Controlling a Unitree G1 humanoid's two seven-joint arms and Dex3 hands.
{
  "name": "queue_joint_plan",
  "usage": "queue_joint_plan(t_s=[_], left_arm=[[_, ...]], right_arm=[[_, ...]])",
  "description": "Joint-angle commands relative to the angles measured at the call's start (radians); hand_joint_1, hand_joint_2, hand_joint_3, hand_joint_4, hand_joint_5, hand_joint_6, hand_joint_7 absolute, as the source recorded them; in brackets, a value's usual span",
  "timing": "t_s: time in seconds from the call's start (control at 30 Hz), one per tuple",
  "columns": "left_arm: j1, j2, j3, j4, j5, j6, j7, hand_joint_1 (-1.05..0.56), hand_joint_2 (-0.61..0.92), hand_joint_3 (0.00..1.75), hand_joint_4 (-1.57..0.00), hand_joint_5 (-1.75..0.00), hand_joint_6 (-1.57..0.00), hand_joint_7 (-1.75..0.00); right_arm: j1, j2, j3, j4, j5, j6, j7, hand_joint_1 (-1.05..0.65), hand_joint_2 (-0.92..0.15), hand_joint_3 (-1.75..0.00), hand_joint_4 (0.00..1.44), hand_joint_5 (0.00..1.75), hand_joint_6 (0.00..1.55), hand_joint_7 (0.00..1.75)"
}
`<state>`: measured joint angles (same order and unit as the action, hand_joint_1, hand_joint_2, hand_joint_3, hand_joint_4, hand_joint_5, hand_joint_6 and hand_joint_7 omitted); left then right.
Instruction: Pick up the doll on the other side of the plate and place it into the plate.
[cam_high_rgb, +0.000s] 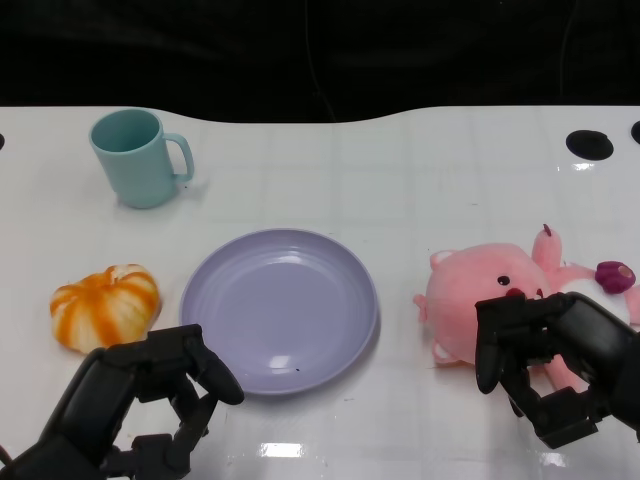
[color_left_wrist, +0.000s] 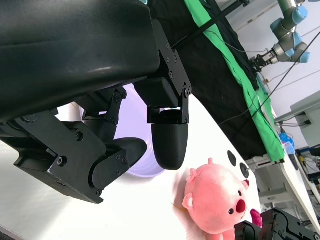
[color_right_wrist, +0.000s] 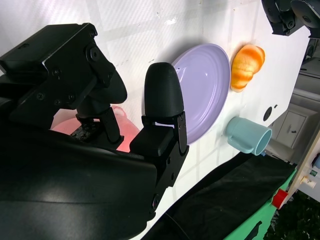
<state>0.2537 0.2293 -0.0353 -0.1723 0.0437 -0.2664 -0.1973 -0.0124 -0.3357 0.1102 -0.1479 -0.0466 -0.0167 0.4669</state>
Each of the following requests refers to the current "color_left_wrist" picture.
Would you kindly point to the grey metal cabinet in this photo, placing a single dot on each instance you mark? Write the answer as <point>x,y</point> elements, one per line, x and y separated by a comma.
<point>312,120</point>

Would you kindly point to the blue plastic box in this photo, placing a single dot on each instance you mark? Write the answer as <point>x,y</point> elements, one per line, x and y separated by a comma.
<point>287,145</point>

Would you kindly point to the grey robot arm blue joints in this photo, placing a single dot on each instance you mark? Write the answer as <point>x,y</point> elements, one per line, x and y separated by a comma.
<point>287,22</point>

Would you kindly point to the white desk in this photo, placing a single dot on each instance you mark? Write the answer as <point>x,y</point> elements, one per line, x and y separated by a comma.
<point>272,175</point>

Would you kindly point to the pink plush doll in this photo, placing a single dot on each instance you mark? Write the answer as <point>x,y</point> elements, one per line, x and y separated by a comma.
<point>212,195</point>

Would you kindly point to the purple plastic plate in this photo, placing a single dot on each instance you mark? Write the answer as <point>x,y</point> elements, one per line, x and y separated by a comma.
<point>135,112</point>

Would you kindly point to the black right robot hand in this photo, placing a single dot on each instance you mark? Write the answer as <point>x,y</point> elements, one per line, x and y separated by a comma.
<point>287,227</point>

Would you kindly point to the black metal pole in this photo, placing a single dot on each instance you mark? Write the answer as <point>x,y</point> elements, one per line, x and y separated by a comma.
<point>215,21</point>

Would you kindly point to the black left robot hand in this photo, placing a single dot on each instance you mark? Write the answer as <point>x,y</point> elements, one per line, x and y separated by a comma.
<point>62,50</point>

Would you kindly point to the black round table grommet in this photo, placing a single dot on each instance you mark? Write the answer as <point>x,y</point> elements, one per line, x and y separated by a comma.
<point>231,157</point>
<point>243,168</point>

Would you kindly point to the green cloth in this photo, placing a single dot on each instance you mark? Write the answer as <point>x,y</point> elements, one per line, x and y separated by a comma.
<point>265,130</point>

